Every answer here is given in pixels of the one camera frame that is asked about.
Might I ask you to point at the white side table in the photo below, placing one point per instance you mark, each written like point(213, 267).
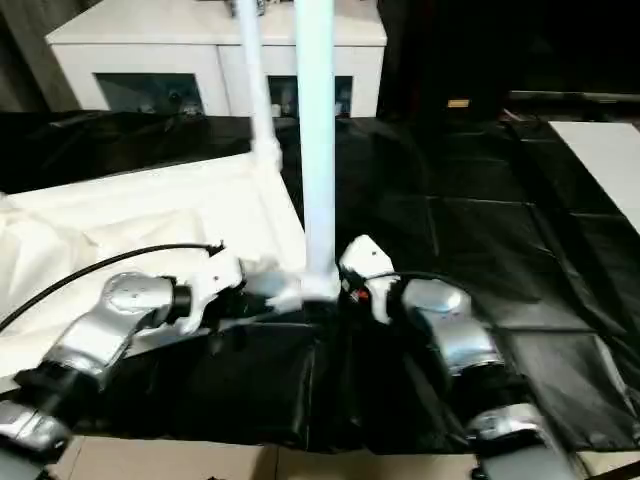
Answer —
point(600, 160)

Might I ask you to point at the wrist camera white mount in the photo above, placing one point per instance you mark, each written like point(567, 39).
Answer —
point(370, 260)
point(215, 285)

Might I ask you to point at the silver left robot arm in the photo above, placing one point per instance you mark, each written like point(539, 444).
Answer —
point(110, 315)

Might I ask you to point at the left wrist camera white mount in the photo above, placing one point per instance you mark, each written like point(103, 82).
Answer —
point(215, 285)

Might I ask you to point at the white plastic table top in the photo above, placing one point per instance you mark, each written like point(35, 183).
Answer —
point(125, 215)

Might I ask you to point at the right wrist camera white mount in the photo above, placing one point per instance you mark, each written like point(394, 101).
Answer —
point(370, 260)

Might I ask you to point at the white cabinet with glass doors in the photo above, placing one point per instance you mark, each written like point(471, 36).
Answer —
point(140, 50)

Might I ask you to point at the white plastic table leg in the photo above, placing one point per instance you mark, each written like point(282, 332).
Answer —
point(257, 75)
point(317, 125)

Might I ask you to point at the black mat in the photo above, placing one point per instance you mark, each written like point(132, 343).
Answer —
point(475, 210)

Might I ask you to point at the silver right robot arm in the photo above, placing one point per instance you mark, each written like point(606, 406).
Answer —
point(450, 320)

